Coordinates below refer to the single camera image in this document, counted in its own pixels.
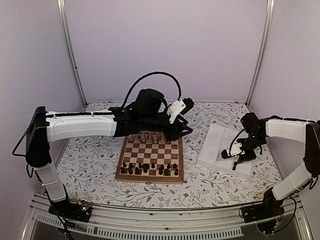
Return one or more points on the dark chess piece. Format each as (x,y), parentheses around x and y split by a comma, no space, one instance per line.
(234,166)
(176,172)
(167,172)

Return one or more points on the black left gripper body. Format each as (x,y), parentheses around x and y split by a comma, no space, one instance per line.
(150,124)

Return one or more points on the right aluminium frame post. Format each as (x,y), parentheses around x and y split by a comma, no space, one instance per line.
(262,50)

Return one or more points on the front aluminium rail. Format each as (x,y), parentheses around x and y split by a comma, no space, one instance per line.
(108,222)

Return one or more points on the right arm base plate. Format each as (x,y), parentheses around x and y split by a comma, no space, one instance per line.
(267,219)

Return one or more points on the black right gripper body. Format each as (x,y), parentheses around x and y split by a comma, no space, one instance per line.
(253,142)

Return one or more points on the left aluminium frame post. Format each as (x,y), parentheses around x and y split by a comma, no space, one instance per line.
(61,6)

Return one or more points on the dark chess piece corner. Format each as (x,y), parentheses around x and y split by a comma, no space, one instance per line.
(123,168)

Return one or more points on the dark wooden king piece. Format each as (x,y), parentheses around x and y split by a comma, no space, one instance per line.
(145,169)

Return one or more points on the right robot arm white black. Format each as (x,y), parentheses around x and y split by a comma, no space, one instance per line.
(289,138)

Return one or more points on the white plastic compartment tray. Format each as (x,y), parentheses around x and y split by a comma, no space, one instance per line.
(219,152)

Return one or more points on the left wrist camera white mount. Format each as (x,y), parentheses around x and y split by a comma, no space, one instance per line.
(179,107)

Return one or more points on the aluminium frame post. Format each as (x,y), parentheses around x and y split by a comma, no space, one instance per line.
(262,50)
(61,6)

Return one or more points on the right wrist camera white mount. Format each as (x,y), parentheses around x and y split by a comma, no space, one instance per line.
(233,151)

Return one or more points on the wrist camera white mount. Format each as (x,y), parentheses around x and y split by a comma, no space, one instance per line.
(179,107)
(233,151)

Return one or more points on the wooden chess board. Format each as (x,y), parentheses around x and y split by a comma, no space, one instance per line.
(159,154)

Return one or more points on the light rook far left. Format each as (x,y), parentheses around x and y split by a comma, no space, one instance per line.
(132,137)

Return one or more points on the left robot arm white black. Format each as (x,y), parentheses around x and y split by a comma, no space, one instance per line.
(49,126)

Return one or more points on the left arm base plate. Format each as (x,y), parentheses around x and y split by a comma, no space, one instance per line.
(80,211)

